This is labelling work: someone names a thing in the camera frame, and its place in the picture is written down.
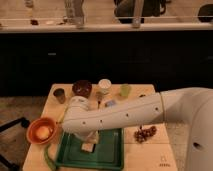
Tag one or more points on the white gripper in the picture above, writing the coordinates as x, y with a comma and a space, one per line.
88, 137

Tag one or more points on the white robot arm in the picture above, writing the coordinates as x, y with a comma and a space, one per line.
193, 106

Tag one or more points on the green plastic tray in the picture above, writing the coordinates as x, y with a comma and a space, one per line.
108, 154

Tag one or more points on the blue sponge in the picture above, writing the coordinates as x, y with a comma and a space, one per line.
110, 103

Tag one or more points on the bunch of red grapes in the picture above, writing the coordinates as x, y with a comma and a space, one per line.
142, 135

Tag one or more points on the white egg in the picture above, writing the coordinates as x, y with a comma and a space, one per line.
43, 132

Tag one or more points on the dark red bowl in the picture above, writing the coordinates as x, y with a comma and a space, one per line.
82, 88

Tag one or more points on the orange bowl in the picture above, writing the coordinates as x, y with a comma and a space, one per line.
35, 125

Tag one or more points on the white cup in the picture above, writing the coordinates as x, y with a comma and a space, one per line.
104, 85

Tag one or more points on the dark metal cup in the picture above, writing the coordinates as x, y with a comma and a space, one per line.
59, 94

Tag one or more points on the light green cup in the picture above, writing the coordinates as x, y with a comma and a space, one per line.
125, 90

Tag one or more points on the black stand leg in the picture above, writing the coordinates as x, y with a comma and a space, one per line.
24, 123

